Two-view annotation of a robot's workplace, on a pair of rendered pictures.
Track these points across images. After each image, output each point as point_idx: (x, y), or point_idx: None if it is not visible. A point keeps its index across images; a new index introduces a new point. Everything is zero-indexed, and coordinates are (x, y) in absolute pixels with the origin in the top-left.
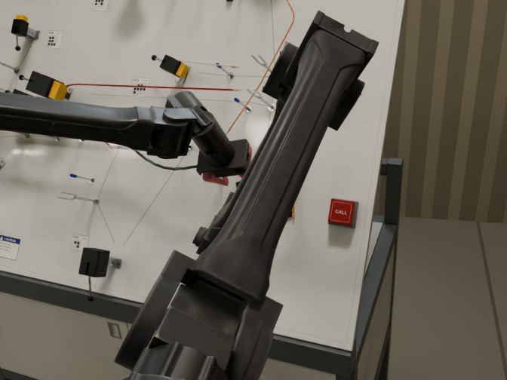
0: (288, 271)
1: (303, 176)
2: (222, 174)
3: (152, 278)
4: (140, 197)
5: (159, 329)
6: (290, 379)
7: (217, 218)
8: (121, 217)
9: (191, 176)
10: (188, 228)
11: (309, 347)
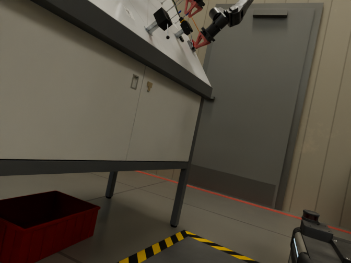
0: (191, 59)
1: None
2: (200, 3)
3: (164, 46)
4: (142, 7)
5: None
6: (190, 109)
7: (242, 2)
8: (140, 11)
9: (154, 11)
10: (163, 31)
11: (207, 84)
